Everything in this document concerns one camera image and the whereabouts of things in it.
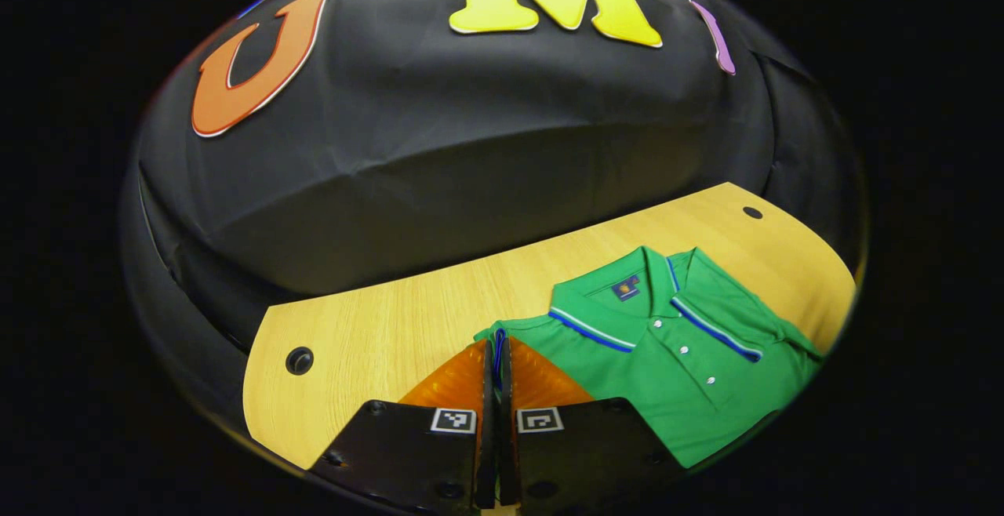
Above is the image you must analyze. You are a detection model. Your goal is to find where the black backdrop cloth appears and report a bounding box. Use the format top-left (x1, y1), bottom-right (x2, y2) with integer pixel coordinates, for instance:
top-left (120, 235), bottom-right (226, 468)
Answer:
top-left (118, 0), bottom-right (868, 360)

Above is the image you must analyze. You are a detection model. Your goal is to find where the green T-shirt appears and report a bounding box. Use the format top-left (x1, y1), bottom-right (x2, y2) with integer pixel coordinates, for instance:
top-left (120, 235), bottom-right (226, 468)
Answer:
top-left (473, 245), bottom-right (824, 470)

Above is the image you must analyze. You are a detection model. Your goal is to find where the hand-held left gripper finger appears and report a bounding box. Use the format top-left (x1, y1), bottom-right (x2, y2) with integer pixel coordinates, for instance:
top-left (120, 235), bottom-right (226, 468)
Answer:
top-left (499, 336), bottom-right (683, 514)
top-left (310, 337), bottom-right (497, 514)

